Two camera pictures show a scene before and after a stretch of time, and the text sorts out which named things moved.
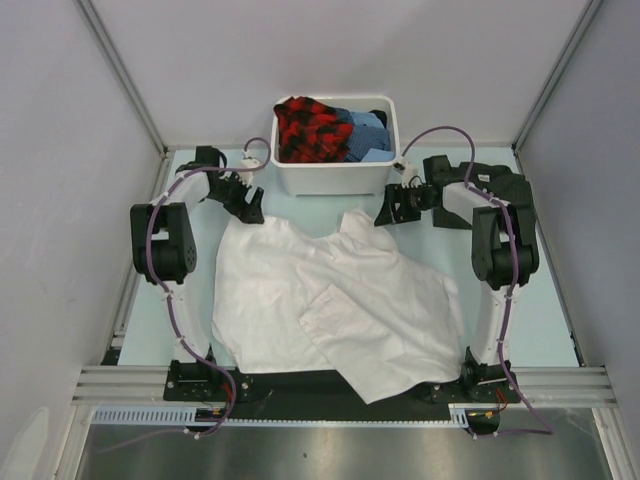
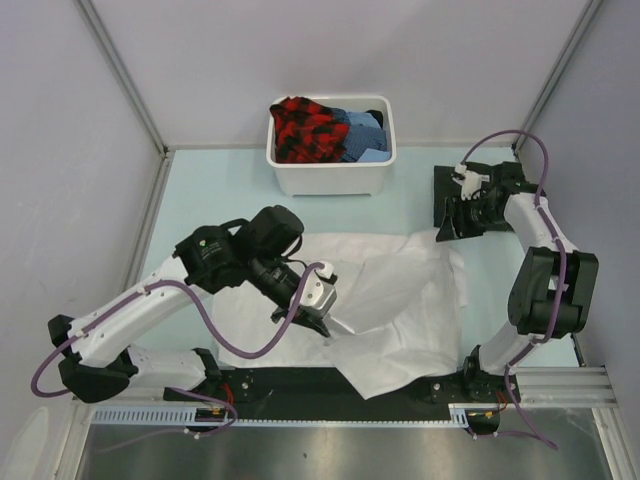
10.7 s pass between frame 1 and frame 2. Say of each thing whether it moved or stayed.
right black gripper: moved
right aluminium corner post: stayed
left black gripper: moved
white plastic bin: stayed
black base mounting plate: stayed
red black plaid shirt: stayed
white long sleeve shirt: moved
